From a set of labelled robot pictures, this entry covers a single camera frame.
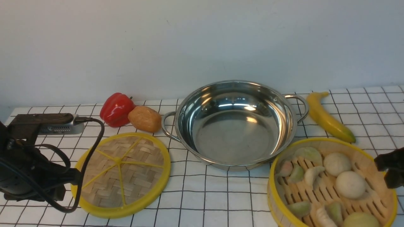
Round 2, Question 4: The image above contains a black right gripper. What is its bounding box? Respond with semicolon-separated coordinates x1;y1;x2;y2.
374;148;404;189

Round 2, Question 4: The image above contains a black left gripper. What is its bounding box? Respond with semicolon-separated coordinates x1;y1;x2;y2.
0;139;82;201

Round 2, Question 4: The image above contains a bamboo steamer basket yellow rim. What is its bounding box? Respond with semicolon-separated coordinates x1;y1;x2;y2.
267;137;398;227

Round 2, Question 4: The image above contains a woven bamboo lid yellow frame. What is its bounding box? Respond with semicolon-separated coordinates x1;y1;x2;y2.
79;132;171;219

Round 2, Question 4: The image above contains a white round bun lower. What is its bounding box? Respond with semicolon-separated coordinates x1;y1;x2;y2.
335;171;366;199

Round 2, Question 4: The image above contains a white round bun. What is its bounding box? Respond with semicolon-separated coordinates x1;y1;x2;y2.
335;171;366;199
323;152;352;177

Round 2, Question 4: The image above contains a white round bun upper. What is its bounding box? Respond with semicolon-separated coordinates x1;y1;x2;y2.
323;152;352;177

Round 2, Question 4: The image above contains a pale green round bun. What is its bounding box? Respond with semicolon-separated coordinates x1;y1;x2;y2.
342;212;381;227

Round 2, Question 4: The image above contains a yellow banana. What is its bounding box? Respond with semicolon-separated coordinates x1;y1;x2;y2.
306;92;356;143

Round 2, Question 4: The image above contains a green dumpling lower centre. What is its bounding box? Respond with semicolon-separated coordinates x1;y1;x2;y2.
325;201;343;227

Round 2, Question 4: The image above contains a green dumpling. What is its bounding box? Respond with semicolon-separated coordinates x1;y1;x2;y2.
325;201;343;227
287;165;305;183
294;147;323;166
287;201;312;219

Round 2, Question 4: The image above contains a green dumpling top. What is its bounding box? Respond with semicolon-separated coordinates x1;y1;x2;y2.
294;147;323;166

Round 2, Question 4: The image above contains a white dumpling centre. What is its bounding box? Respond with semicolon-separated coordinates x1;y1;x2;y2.
304;166;325;187

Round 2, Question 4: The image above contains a white dumpling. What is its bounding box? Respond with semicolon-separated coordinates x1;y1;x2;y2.
316;206;337;227
304;166;325;187

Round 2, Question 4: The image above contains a white dumpling bottom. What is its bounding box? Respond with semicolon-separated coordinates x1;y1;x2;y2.
316;206;337;227

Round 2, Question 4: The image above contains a green dumpling left centre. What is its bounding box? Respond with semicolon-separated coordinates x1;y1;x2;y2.
287;165;305;183

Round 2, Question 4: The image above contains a green dumpling lower left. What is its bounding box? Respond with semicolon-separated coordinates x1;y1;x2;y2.
287;201;312;219

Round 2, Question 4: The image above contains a pinkish dumpling far left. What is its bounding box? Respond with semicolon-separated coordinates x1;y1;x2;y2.
276;160;293;177

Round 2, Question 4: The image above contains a red bell pepper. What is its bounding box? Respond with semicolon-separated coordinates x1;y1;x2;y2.
99;92;136;128

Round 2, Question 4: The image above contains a brown potato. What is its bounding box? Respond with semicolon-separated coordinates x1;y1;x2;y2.
128;105;162;133

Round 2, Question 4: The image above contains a checkered white tablecloth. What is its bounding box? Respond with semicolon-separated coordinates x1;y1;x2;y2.
1;85;404;227

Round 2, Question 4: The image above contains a black camera cable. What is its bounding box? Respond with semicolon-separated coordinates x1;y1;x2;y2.
0;117;105;213

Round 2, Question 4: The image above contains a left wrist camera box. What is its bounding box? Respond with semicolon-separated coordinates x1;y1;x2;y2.
7;113;85;144

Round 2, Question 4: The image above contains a stainless steel two-handled pot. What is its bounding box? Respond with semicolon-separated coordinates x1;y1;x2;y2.
161;79;309;171

